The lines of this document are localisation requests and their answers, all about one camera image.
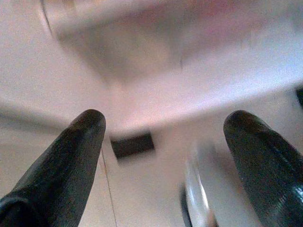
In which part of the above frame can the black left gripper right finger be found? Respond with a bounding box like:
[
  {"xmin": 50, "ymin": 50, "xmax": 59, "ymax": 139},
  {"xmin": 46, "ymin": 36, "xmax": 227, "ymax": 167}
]
[{"xmin": 223, "ymin": 110, "xmax": 303, "ymax": 227}]

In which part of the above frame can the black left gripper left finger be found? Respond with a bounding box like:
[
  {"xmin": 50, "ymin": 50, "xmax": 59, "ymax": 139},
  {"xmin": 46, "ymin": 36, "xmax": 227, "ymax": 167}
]
[{"xmin": 0, "ymin": 109, "xmax": 107, "ymax": 227}]

